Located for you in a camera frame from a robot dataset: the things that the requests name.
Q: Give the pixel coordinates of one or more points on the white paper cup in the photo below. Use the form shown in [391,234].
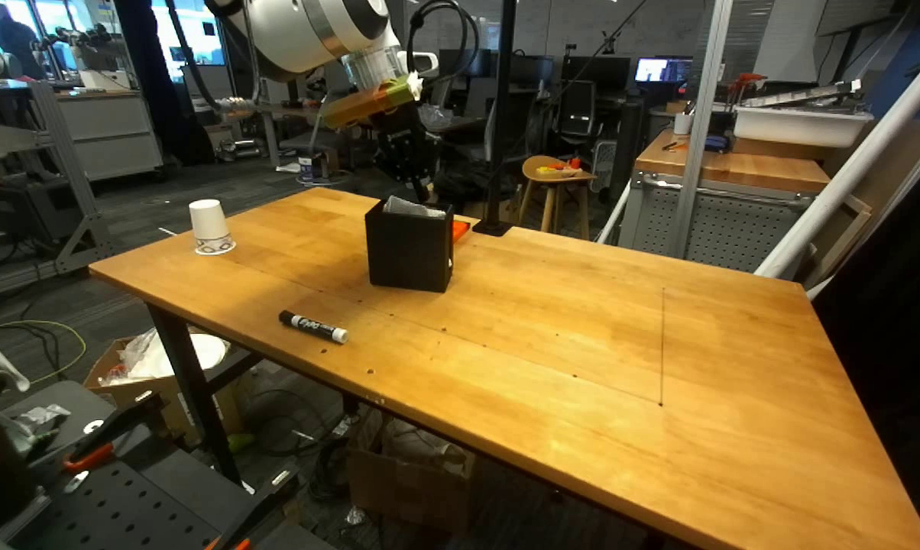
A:
[208,224]

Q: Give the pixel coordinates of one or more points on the white upright frame post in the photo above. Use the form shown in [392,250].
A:
[698,134]

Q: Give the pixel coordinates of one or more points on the black perforated tool cart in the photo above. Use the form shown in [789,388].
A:
[123,501]

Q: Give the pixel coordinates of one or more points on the cardboard box with plastic bag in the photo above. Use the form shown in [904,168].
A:
[142,362]

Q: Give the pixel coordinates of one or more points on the black vertical stand pole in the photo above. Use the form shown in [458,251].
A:
[502,101]

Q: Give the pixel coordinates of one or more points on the white drawer cabinet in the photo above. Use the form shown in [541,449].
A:
[110,134]

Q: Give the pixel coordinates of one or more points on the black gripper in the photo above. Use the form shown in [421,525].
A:
[401,141]

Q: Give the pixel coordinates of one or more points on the white slanted frame beam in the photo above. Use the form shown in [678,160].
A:
[844,174]

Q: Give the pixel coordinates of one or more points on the black office chair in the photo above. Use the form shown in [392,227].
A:
[578,108]

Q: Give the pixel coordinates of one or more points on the grey perforated bench panel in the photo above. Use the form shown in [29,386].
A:
[723,231]

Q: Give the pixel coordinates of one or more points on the black square basket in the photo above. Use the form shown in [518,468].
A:
[409,254]

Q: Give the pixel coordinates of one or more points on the wooden workbench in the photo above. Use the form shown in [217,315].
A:
[743,168]

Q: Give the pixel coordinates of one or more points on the grey metal shelf frame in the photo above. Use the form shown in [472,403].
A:
[65,174]

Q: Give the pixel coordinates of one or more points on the person in dark clothes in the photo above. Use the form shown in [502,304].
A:
[14,35]

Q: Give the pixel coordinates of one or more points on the lit computer monitor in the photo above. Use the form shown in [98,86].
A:
[663,68]

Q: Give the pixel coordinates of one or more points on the brown cardboard box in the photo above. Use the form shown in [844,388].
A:
[409,475]

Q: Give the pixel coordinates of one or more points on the round wooden stool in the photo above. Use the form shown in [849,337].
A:
[553,174]

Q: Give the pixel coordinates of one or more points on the black marker with white cap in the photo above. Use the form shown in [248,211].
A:
[313,328]

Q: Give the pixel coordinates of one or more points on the white plastic tub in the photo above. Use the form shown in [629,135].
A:
[800,123]

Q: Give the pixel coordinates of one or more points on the orange clamp base plate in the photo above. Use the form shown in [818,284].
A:
[462,231]

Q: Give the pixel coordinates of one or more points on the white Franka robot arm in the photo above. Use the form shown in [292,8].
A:
[294,32]

